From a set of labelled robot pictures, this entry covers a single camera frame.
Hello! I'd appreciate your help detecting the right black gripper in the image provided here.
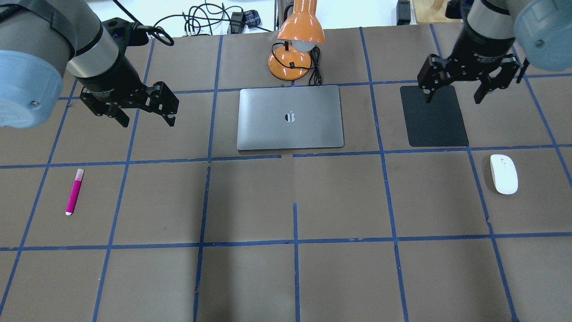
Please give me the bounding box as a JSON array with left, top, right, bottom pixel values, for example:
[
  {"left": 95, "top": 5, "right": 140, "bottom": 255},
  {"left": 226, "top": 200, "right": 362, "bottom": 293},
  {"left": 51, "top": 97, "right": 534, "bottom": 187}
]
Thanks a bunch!
[{"left": 417, "top": 52, "right": 520, "bottom": 104}]

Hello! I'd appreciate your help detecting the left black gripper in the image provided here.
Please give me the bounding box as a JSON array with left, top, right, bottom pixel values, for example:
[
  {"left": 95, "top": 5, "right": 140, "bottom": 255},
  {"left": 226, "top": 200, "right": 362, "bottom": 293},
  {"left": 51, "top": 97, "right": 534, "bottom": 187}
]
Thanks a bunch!
[{"left": 80, "top": 81, "right": 180, "bottom": 128}]

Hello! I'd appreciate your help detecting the white computer mouse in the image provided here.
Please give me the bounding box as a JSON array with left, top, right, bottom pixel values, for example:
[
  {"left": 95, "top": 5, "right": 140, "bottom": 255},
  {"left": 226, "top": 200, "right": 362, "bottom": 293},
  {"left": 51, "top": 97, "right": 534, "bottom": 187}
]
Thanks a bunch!
[{"left": 489, "top": 154, "right": 519, "bottom": 195}]

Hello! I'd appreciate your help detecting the pink marker pen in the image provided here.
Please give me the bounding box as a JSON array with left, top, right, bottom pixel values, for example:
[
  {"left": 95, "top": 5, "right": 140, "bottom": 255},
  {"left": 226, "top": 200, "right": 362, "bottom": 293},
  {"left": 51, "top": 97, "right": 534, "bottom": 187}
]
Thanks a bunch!
[{"left": 65, "top": 169, "right": 84, "bottom": 216}]

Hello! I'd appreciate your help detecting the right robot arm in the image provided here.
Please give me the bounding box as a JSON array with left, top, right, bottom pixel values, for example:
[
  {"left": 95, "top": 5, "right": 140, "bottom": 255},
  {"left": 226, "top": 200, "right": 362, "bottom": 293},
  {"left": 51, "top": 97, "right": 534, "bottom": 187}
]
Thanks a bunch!
[{"left": 417, "top": 0, "right": 572, "bottom": 103}]

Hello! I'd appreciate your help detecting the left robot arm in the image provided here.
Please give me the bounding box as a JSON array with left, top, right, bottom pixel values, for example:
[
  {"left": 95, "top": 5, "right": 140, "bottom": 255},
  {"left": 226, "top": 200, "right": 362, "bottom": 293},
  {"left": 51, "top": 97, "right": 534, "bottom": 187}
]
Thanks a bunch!
[{"left": 0, "top": 0, "right": 179, "bottom": 128}]

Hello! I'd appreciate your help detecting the black mousepad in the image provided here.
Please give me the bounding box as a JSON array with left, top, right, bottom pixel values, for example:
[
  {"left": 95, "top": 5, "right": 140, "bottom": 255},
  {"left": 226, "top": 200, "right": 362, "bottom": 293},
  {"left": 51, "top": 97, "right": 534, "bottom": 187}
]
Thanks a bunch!
[{"left": 400, "top": 85, "right": 469, "bottom": 148}]

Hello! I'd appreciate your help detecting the silver closed laptop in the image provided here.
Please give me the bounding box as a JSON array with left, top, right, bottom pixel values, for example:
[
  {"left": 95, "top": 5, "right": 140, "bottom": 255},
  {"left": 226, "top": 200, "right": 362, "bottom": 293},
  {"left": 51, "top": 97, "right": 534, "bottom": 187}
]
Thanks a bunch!
[{"left": 236, "top": 85, "right": 345, "bottom": 151}]

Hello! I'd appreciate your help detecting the orange desk lamp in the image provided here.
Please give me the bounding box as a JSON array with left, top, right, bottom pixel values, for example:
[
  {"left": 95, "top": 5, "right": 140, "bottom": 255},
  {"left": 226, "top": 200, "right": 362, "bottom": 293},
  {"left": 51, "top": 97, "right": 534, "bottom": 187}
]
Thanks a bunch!
[{"left": 268, "top": 0, "right": 325, "bottom": 86}]

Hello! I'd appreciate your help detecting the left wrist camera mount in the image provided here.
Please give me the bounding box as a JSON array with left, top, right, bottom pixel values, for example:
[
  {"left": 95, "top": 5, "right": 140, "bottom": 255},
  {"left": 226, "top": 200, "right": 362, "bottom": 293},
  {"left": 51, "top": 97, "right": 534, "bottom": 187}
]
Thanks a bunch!
[{"left": 103, "top": 17, "right": 174, "bottom": 49}]

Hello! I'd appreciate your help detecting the black lamp power cable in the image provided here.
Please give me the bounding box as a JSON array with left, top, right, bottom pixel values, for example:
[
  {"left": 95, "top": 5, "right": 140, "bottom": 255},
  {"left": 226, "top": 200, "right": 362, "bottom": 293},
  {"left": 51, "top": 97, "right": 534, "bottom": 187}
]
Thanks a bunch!
[{"left": 284, "top": 41, "right": 323, "bottom": 86}]

